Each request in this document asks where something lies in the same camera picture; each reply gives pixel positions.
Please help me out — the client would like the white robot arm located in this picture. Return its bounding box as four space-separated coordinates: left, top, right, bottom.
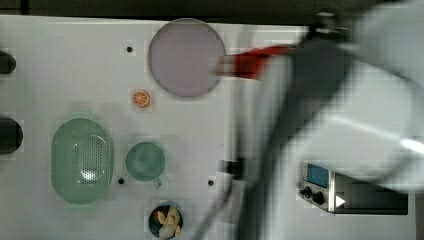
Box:
208 0 423 240

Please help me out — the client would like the orange slice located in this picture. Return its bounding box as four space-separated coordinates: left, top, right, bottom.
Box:
132 90 151 108

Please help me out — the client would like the grey round plate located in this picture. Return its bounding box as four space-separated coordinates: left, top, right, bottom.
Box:
148 18 226 98

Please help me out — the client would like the green oval colander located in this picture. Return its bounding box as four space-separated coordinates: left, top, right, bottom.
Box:
51 118 114 205

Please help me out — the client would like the red ketchup bottle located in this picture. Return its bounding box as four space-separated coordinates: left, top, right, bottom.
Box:
210 45 292 79

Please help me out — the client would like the green mug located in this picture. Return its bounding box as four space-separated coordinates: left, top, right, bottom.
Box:
125 141 167 188

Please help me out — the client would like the blue bowl with peels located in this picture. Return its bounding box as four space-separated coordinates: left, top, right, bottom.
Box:
148 205 183 240

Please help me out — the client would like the black cylinder cup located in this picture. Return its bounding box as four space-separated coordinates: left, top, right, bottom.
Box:
0 118 23 155

